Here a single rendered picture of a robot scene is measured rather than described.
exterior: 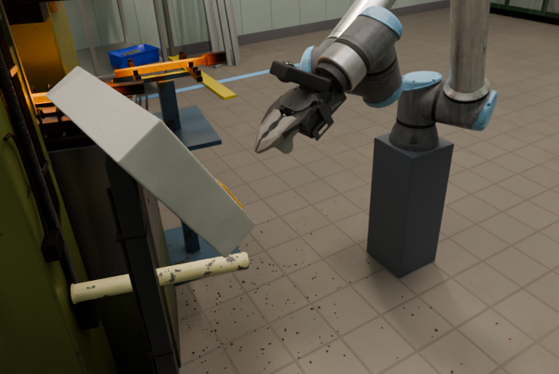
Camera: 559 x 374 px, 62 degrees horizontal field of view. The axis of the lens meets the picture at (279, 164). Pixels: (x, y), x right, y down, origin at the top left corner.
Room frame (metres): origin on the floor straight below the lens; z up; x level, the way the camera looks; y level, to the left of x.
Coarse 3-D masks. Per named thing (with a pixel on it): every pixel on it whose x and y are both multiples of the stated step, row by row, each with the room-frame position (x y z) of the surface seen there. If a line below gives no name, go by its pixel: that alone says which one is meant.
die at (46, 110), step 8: (40, 104) 1.18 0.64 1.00; (48, 104) 1.18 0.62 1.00; (48, 112) 1.14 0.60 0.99; (48, 120) 1.11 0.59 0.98; (56, 120) 1.11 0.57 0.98; (64, 120) 1.10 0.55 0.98; (40, 128) 1.09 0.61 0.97; (48, 128) 1.09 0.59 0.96; (56, 128) 1.09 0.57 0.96; (64, 128) 1.10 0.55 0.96; (72, 128) 1.10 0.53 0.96; (48, 136) 1.09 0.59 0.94
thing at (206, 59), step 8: (208, 56) 1.81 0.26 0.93; (216, 56) 1.82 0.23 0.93; (224, 56) 1.84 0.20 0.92; (152, 64) 1.75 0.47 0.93; (160, 64) 1.74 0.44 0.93; (168, 64) 1.74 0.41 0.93; (176, 64) 1.75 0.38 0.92; (184, 64) 1.76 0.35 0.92; (200, 64) 1.79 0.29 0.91; (208, 64) 1.81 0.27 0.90; (216, 64) 1.81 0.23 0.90; (120, 72) 1.67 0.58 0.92; (128, 72) 1.69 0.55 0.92; (144, 72) 1.71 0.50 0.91
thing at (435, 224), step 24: (384, 144) 1.64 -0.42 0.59; (384, 168) 1.63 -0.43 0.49; (408, 168) 1.51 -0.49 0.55; (432, 168) 1.55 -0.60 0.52; (384, 192) 1.62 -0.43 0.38; (408, 192) 1.50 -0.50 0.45; (432, 192) 1.56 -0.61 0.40; (384, 216) 1.60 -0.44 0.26; (408, 216) 1.51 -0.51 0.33; (432, 216) 1.57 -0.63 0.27; (384, 240) 1.59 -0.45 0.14; (408, 240) 1.52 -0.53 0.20; (432, 240) 1.59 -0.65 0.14; (384, 264) 1.58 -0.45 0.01; (408, 264) 1.52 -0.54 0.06
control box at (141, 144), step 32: (64, 96) 0.75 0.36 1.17; (96, 96) 0.69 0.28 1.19; (96, 128) 0.61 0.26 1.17; (128, 128) 0.58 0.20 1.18; (160, 128) 0.56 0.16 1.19; (128, 160) 0.53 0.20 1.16; (160, 160) 0.56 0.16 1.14; (192, 160) 0.59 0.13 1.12; (160, 192) 0.55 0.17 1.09; (192, 192) 0.58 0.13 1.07; (224, 192) 0.61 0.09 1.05; (192, 224) 0.58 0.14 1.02; (224, 224) 0.61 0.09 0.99; (224, 256) 0.61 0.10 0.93
